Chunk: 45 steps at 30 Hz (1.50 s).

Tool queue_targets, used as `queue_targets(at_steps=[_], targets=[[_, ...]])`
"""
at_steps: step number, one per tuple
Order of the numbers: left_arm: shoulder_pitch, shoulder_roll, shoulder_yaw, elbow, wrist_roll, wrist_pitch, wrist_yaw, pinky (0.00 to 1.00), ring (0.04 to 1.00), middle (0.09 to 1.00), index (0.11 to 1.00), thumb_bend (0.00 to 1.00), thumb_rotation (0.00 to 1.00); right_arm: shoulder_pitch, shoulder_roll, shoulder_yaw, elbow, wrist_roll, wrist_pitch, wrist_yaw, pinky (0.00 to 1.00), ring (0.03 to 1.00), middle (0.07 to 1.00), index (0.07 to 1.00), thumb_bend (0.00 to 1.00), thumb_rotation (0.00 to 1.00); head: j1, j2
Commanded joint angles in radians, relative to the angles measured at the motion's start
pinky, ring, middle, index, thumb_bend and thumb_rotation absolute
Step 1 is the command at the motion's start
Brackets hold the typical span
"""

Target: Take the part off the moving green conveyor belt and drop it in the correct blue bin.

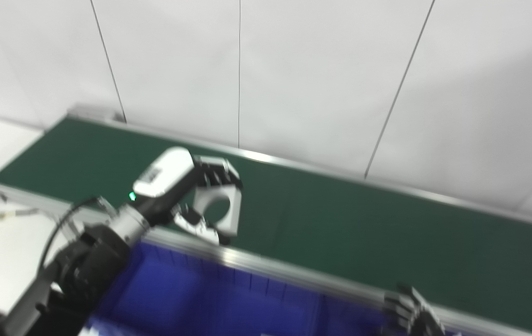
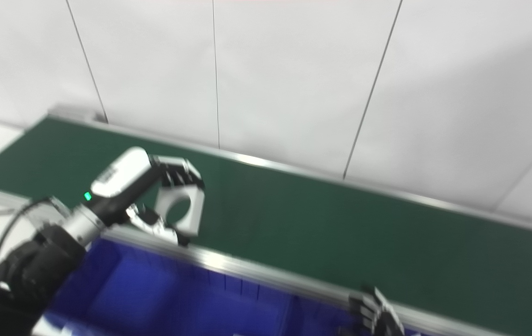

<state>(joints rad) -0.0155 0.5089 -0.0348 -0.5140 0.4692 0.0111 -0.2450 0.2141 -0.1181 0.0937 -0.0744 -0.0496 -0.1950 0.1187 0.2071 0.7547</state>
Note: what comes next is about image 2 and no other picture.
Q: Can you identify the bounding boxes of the blue bin with white parts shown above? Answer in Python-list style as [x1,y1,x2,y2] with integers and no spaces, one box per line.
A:
[33,238,294,336]

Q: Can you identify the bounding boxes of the green conveyor belt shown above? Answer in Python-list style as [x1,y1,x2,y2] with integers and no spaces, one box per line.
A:
[0,117,532,336]
[0,106,532,336]

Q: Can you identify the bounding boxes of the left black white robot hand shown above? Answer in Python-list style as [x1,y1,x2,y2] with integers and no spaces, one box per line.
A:
[86,146,206,247]

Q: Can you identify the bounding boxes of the white square part with hole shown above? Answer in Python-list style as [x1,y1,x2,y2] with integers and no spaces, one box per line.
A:
[154,184,206,237]

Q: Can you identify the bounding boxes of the blue bin with black parts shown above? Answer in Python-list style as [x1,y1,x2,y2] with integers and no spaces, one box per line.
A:
[289,294,420,336]

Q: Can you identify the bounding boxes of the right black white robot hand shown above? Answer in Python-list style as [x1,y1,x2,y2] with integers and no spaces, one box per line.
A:
[347,286,406,336]

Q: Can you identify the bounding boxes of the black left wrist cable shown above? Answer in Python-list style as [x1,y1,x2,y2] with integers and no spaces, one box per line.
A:
[0,198,52,271]

